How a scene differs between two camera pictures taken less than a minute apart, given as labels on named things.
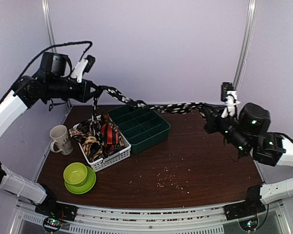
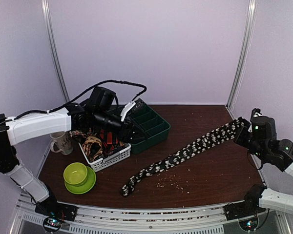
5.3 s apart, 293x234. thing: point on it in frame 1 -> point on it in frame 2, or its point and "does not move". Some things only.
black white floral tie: (181, 108) -> (226, 132)
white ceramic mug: (61, 143) does not move
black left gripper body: (57, 89) -> (100, 122)
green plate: (88, 184) does not move
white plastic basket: (98, 165) does not move
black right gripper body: (212, 127) -> (242, 141)
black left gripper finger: (98, 89) -> (137, 135)
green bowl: (75, 174) does not move
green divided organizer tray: (142, 127) does not move
